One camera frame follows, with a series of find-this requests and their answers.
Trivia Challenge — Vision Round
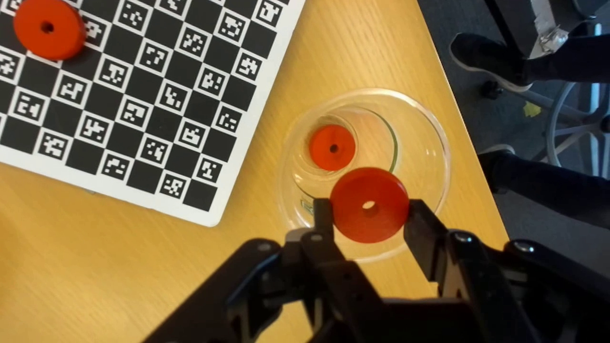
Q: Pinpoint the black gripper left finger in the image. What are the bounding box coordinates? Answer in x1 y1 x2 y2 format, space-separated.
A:
145 198 381 343

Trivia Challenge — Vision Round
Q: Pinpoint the orange token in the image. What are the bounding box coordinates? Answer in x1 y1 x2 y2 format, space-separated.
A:
330 167 410 244
309 124 355 171
14 0 86 61

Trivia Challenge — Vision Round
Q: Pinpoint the checkered marker board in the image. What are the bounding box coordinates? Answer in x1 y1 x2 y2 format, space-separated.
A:
0 0 305 227

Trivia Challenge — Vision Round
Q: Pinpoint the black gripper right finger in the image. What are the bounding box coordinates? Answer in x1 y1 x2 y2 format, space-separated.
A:
404 200 610 343

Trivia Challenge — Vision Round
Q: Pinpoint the colourless plastic cup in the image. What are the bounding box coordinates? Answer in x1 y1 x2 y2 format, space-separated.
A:
279 89 452 263

